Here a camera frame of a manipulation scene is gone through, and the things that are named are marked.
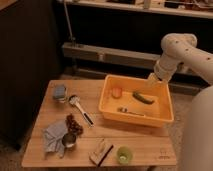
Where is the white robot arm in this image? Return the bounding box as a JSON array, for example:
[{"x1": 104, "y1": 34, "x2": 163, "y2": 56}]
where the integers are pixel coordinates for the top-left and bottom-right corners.
[{"x1": 148, "y1": 33, "x2": 213, "y2": 171}]

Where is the green plastic cup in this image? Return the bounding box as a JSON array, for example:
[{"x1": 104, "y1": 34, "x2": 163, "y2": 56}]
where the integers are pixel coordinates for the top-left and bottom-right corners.
[{"x1": 116, "y1": 146, "x2": 133, "y2": 165}]

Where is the metal cup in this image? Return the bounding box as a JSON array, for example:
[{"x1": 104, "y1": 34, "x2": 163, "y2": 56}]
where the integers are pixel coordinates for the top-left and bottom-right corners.
[{"x1": 62, "y1": 133, "x2": 77, "y2": 149}]

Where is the orange plastic bin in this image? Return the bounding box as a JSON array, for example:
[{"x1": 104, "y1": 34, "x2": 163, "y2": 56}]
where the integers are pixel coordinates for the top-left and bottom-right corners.
[{"x1": 99, "y1": 75, "x2": 174, "y2": 127}]

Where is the orange carrot piece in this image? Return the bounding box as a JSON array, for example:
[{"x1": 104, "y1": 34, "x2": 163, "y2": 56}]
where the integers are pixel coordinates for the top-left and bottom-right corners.
[{"x1": 111, "y1": 87, "x2": 122, "y2": 99}]

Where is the metal fork in bin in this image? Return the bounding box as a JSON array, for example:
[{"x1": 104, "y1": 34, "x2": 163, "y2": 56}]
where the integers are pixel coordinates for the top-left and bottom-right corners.
[{"x1": 117, "y1": 107, "x2": 146, "y2": 117}]

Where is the white shelf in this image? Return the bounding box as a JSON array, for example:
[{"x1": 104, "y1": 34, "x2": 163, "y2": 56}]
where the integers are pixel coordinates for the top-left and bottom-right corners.
[{"x1": 57, "y1": 0, "x2": 213, "y2": 19}]

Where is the wooden brush block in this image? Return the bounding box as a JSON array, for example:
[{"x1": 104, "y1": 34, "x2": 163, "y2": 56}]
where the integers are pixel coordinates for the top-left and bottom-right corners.
[{"x1": 89, "y1": 139, "x2": 113, "y2": 167}]

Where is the brown grape bunch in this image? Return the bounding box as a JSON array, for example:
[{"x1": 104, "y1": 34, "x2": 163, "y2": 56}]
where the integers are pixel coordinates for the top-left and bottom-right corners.
[{"x1": 66, "y1": 114, "x2": 83, "y2": 136}]

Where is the blue sponge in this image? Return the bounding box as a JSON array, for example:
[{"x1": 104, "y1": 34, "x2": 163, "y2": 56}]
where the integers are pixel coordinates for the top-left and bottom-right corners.
[{"x1": 53, "y1": 85, "x2": 66, "y2": 100}]

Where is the metal stand pole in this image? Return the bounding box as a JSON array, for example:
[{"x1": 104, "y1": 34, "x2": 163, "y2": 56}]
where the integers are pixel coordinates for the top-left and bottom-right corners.
[{"x1": 63, "y1": 0, "x2": 75, "y2": 44}]

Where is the grey blue cloth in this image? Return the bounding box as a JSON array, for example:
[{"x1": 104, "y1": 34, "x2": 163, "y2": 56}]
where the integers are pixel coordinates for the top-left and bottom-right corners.
[{"x1": 43, "y1": 120, "x2": 68, "y2": 158}]

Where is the grey metal rail base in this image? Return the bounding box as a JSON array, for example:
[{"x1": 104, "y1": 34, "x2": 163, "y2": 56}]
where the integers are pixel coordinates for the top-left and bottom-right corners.
[{"x1": 61, "y1": 42, "x2": 213, "y2": 79}]

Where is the white handled spoon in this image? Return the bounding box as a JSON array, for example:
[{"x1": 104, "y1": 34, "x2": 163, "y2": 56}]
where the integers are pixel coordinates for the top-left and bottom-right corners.
[{"x1": 68, "y1": 95, "x2": 94, "y2": 126}]

